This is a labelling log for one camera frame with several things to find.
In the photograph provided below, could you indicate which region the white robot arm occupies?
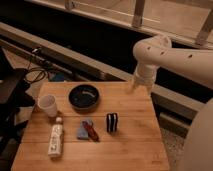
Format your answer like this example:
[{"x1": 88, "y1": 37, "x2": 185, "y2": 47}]
[{"x1": 132, "y1": 35, "x2": 213, "y2": 91}]

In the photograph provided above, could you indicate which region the black cable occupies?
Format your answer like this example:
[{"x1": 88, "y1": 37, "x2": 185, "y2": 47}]
[{"x1": 23, "y1": 46, "x2": 54, "y2": 84}]

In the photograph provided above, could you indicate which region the white plastic bottle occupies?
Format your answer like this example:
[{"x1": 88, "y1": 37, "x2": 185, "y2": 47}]
[{"x1": 48, "y1": 117, "x2": 63, "y2": 158}]

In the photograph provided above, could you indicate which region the black bowl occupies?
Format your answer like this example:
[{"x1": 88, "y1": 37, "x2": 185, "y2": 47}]
[{"x1": 68, "y1": 84, "x2": 100, "y2": 110}]

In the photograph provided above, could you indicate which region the blue cloth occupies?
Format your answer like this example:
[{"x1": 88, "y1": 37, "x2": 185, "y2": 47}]
[{"x1": 77, "y1": 119, "x2": 93, "y2": 140}]

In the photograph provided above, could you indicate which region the dark red pocket knife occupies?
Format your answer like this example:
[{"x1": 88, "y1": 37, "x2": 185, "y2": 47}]
[{"x1": 82, "y1": 121, "x2": 99, "y2": 141}]

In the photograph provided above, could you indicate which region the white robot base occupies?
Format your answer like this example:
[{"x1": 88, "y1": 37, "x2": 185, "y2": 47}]
[{"x1": 176, "y1": 98, "x2": 213, "y2": 171}]

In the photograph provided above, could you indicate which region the metal window railing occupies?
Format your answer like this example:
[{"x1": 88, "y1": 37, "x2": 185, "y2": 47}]
[{"x1": 27, "y1": 0, "x2": 213, "y2": 50}]

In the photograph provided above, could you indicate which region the white paper cup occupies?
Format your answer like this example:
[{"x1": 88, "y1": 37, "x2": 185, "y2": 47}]
[{"x1": 37, "y1": 95, "x2": 58, "y2": 117}]

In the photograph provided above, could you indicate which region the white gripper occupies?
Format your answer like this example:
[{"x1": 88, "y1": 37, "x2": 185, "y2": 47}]
[{"x1": 128, "y1": 66, "x2": 156, "y2": 95}]

